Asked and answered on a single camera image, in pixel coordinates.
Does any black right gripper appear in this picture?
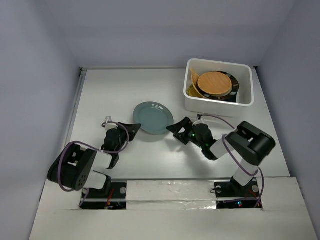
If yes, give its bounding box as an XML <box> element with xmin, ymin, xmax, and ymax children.
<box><xmin>167</xmin><ymin>116</ymin><xmax>205</xmax><ymax>149</ymax></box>

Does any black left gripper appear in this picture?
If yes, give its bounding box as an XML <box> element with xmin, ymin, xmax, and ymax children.
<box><xmin>114</xmin><ymin>122</ymin><xmax>141</xmax><ymax>154</ymax></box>

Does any teal round ceramic plate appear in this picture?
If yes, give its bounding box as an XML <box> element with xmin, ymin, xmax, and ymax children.
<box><xmin>133</xmin><ymin>101</ymin><xmax>174</xmax><ymax>135</ymax></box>

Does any green yellow bamboo tray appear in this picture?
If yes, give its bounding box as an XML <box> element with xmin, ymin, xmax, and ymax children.
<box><xmin>186</xmin><ymin>85</ymin><xmax>203</xmax><ymax>99</ymax></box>

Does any orange fish-shaped woven basket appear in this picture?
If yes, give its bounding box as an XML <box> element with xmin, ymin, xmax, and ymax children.
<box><xmin>189</xmin><ymin>68</ymin><xmax>200</xmax><ymax>91</ymax></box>

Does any round orange woven plate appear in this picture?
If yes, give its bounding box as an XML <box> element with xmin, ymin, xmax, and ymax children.
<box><xmin>197</xmin><ymin>71</ymin><xmax>232</xmax><ymax>97</ymax></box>

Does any striped rim round plate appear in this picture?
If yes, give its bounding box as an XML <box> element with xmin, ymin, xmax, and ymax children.
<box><xmin>197</xmin><ymin>71</ymin><xmax>240</xmax><ymax>103</ymax></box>

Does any dark blue leaf plate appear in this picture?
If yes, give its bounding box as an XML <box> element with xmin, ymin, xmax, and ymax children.
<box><xmin>229</xmin><ymin>91</ymin><xmax>238</xmax><ymax>103</ymax></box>

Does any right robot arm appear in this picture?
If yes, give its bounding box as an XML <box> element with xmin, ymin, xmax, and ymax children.
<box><xmin>166</xmin><ymin>114</ymin><xmax>276</xmax><ymax>196</ymax></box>

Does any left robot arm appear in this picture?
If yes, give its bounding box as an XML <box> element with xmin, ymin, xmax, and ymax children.
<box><xmin>47</xmin><ymin>121</ymin><xmax>142</xmax><ymax>192</ymax></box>

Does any white plastic bin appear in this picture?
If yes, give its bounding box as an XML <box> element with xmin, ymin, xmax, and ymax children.
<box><xmin>183</xmin><ymin>58</ymin><xmax>254</xmax><ymax>118</ymax></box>

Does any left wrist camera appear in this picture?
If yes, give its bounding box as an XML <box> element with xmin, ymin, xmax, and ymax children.
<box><xmin>101</xmin><ymin>116</ymin><xmax>115</xmax><ymax>131</ymax></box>

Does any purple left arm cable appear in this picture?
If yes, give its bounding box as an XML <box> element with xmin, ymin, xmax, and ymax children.
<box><xmin>57</xmin><ymin>121</ymin><xmax>131</xmax><ymax>208</ymax></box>

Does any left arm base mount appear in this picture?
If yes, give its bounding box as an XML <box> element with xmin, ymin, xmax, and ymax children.
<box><xmin>79</xmin><ymin>182</ymin><xmax>127</xmax><ymax>210</ymax></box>

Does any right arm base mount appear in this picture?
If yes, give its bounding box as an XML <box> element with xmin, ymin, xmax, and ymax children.
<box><xmin>209</xmin><ymin>177</ymin><xmax>263</xmax><ymax>209</ymax></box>

